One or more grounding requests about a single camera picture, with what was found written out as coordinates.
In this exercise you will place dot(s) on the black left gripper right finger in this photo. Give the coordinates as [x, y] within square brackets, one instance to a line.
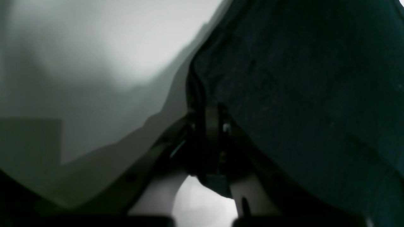
[264, 195]

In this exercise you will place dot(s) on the black T-shirt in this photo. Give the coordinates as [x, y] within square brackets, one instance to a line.
[318, 87]

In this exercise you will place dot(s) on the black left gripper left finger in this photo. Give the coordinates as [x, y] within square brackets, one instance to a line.
[146, 192]

